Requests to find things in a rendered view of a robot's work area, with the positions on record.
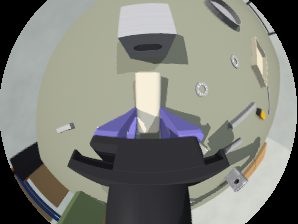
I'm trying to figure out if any beige open tray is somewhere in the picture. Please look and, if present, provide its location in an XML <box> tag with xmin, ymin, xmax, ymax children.
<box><xmin>251</xmin><ymin>36</ymin><xmax>267</xmax><ymax>87</ymax></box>

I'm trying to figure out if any yellow-handled screwdriver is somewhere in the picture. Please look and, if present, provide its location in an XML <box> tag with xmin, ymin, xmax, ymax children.
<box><xmin>256</xmin><ymin>108</ymin><xmax>265</xmax><ymax>120</ymax></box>

